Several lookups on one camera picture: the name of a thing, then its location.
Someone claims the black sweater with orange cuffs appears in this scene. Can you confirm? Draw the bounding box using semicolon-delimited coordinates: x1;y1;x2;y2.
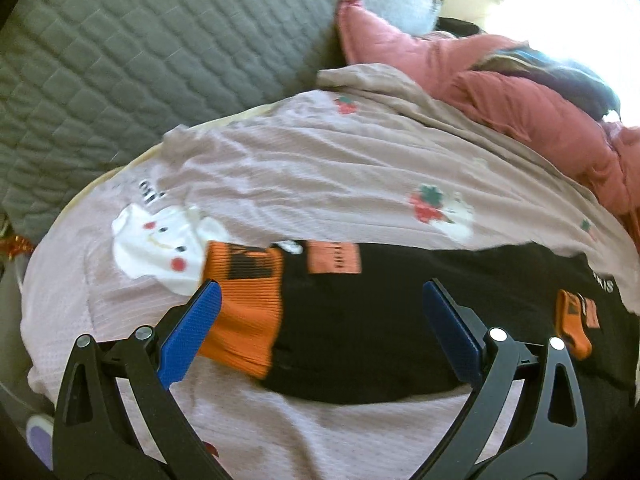
197;239;640;411

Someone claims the dark cloth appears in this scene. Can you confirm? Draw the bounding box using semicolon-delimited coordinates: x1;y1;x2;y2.
435;17;624;122

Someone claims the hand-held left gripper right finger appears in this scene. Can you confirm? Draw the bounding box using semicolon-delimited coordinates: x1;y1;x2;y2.
400;279;589;480

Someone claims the pink puffy comforter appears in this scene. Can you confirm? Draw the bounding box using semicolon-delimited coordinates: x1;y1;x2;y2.
334;0;640;253

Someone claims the grey quilted cover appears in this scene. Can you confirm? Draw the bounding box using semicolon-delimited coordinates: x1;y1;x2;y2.
0;0;381;243

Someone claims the red and gold ribbon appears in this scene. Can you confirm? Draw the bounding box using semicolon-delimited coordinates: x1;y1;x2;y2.
0;232;35;262

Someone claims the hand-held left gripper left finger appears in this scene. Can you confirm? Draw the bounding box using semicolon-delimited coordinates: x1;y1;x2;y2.
52;281;236;480

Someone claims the purple slipper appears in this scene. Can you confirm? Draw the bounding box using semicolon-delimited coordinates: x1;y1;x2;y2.
25;412;57;472

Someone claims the pink printed blanket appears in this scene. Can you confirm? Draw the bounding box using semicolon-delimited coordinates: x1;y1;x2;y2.
20;64;640;480

